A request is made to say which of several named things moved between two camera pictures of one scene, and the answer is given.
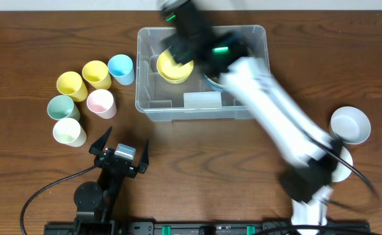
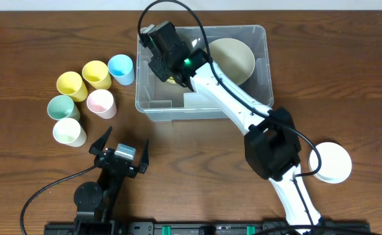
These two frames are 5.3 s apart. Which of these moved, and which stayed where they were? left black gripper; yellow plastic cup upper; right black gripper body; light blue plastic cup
Moved: right black gripper body
Stayed: yellow plastic cup upper; left black gripper; light blue plastic cup
